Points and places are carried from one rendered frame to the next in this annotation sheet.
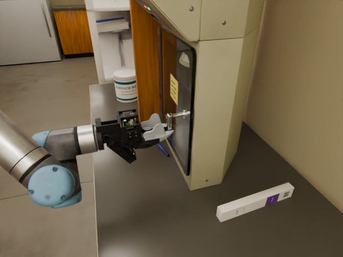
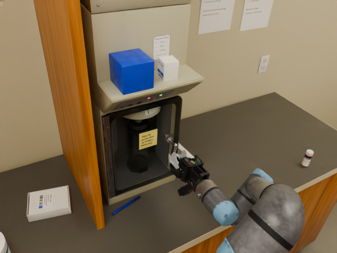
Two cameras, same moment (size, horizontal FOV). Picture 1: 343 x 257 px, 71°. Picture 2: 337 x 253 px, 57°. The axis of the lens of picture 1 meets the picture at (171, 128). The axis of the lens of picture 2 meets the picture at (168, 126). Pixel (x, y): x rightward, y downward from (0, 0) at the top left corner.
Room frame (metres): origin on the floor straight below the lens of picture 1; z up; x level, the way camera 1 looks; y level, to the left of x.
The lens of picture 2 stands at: (0.85, 0.90, 1.97)
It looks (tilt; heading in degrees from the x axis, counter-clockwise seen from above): 36 degrees down; 255
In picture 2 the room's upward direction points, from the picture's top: 4 degrees clockwise
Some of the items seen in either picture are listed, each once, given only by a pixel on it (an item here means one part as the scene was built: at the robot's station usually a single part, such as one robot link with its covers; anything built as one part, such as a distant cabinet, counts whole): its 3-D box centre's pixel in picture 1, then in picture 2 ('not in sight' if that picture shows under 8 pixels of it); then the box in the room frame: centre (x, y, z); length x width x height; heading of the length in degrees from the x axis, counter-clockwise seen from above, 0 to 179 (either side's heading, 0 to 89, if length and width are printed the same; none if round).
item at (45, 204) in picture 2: not in sight; (49, 203); (1.08, -0.01, 0.96); 0.16 x 0.12 x 0.04; 5
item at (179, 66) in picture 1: (173, 101); (144, 148); (0.70, -0.01, 1.19); 0.30 x 0.01 x 0.40; 17
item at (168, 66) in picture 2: not in sight; (167, 68); (0.63, 0.02, 1.54); 0.05 x 0.05 x 0.06; 11
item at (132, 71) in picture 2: not in sight; (131, 71); (0.75, 0.06, 1.56); 0.10 x 0.10 x 0.09; 17
